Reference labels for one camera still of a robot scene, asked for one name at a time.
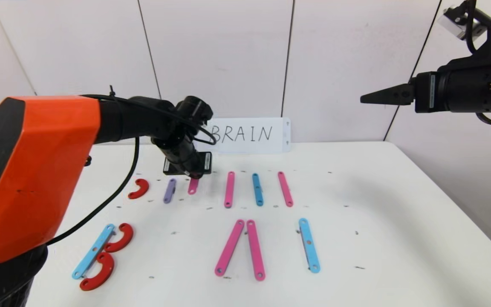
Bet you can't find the long light blue bar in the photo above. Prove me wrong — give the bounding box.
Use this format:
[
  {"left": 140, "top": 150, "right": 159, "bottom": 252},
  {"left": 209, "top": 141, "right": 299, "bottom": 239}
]
[
  {"left": 298, "top": 217, "right": 321, "bottom": 274},
  {"left": 72, "top": 223, "right": 116, "bottom": 281}
]

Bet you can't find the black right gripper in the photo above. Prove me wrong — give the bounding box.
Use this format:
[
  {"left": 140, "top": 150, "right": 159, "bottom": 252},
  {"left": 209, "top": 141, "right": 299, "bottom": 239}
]
[{"left": 360, "top": 64, "right": 491, "bottom": 113}]

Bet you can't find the large red curved piece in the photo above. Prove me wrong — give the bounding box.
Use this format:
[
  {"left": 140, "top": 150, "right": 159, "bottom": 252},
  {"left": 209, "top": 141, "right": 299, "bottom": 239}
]
[
  {"left": 79, "top": 252, "right": 115, "bottom": 292},
  {"left": 104, "top": 223, "right": 135, "bottom": 253}
]

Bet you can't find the short purple bar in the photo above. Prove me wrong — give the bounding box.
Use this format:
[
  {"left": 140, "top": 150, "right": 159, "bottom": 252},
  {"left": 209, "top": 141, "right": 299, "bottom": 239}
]
[{"left": 163, "top": 178, "right": 177, "bottom": 204}]

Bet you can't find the narrow pink bar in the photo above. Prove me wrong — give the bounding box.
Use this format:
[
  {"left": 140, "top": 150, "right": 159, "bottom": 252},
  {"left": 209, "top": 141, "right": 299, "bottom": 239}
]
[{"left": 277, "top": 171, "right": 294, "bottom": 208}]

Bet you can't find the black right camera cable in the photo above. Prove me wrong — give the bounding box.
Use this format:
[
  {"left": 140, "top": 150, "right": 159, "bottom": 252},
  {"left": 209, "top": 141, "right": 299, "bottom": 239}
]
[{"left": 464, "top": 0, "right": 479, "bottom": 54}]

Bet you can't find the small red curved piece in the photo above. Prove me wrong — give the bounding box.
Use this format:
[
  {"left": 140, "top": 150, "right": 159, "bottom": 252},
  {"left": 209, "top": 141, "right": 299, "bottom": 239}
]
[{"left": 127, "top": 178, "right": 150, "bottom": 200}]

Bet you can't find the white BRAIN sign card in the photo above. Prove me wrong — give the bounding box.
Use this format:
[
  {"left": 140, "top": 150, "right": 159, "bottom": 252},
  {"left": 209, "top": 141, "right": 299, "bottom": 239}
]
[{"left": 205, "top": 117, "right": 292, "bottom": 155}]

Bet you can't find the dark blue bar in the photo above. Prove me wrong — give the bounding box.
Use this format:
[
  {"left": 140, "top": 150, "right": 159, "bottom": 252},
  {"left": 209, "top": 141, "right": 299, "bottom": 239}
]
[{"left": 251, "top": 173, "right": 265, "bottom": 207}]

